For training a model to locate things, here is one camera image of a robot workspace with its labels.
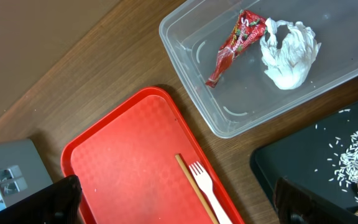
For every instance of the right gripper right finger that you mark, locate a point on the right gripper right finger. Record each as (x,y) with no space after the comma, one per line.
(297,205)

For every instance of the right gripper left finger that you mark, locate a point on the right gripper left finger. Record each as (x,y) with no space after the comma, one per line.
(55,204)

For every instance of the white plastic fork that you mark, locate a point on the white plastic fork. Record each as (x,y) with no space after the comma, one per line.
(205,183)

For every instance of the wooden chopstick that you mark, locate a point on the wooden chopstick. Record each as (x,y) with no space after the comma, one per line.
(195,187)

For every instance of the white napkin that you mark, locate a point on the white napkin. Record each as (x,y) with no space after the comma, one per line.
(288,66)

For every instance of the red snack wrapper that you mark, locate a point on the red snack wrapper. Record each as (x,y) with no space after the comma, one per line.
(249,28)

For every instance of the black waste tray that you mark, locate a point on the black waste tray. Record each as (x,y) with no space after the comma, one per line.
(289,158)

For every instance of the grey dishwasher rack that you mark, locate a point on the grey dishwasher rack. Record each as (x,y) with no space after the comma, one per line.
(22,172)

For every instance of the red plastic tray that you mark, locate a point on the red plastic tray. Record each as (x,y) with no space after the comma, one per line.
(127,167)

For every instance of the clear plastic bin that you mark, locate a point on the clear plastic bin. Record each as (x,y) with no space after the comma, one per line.
(244,96)

